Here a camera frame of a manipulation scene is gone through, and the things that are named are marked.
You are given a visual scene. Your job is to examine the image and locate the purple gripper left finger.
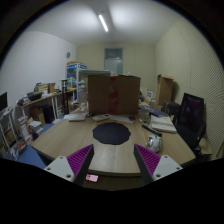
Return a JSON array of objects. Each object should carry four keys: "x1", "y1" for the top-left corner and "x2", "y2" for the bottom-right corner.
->
[{"x1": 43, "y1": 143, "x2": 95, "y2": 187}]

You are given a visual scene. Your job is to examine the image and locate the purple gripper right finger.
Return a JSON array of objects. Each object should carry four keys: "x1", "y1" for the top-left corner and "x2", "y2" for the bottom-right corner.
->
[{"x1": 133, "y1": 143, "x2": 184, "y2": 186}]

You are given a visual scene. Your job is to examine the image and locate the black round mouse pad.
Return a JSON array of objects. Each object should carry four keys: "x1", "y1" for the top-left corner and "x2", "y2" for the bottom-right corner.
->
[{"x1": 93, "y1": 122, "x2": 131, "y2": 145}]

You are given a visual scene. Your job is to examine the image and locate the pink phone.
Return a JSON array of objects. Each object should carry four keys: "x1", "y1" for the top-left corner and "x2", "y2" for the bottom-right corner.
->
[{"x1": 86, "y1": 174, "x2": 99, "y2": 183}]

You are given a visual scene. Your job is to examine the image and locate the black pen tool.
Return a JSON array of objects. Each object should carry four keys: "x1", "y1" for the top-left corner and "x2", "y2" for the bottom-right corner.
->
[{"x1": 142, "y1": 124, "x2": 162, "y2": 137}]

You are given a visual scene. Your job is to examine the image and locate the open book stack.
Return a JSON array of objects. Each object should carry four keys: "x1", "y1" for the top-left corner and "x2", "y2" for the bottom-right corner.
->
[{"x1": 150, "y1": 115, "x2": 177, "y2": 133}]

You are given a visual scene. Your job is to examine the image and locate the black office chair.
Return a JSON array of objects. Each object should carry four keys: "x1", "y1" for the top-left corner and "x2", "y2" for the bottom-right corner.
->
[{"x1": 173, "y1": 93, "x2": 206, "y2": 150}]

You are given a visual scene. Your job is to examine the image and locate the side desk with clutter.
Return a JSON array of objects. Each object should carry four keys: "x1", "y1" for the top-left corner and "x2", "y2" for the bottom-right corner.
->
[{"x1": 17, "y1": 80, "x2": 75, "y2": 119}]

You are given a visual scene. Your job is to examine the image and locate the large brown cardboard box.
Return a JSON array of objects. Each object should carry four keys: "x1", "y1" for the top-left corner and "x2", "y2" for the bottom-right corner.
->
[{"x1": 88, "y1": 75, "x2": 141, "y2": 115}]

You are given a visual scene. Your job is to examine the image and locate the white shelf rack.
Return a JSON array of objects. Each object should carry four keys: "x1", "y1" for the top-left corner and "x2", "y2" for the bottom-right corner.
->
[{"x1": 0, "y1": 107, "x2": 19, "y2": 153}]

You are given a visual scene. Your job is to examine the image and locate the grey door window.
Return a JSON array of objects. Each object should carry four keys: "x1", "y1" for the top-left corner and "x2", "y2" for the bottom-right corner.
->
[{"x1": 104, "y1": 48, "x2": 123, "y2": 74}]

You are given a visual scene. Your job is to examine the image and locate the ceiling fluorescent light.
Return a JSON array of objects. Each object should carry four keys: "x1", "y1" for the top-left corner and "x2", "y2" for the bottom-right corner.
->
[{"x1": 98, "y1": 14, "x2": 109, "y2": 33}]

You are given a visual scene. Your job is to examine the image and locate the tall cardboard box by wall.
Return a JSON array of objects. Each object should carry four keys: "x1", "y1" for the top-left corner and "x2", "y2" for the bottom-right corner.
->
[{"x1": 156, "y1": 75, "x2": 174, "y2": 105}]

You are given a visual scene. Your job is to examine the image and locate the round wall clock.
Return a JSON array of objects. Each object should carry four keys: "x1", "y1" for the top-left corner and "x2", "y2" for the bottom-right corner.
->
[{"x1": 66, "y1": 52, "x2": 71, "y2": 59}]

